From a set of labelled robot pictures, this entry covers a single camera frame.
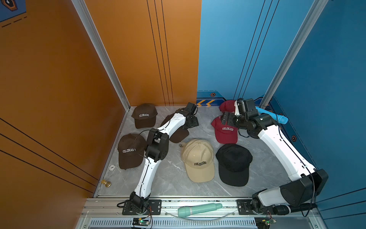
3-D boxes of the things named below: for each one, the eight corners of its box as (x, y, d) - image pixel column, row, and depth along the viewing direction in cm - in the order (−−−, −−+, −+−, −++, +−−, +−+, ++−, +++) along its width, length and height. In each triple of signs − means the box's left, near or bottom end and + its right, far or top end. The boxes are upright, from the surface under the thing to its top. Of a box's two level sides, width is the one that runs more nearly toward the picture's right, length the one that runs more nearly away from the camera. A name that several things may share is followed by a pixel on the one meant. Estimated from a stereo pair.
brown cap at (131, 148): (116, 169, 89) (109, 163, 82) (125, 141, 102) (120, 133, 95) (141, 169, 89) (137, 163, 82) (147, 140, 102) (144, 133, 94)
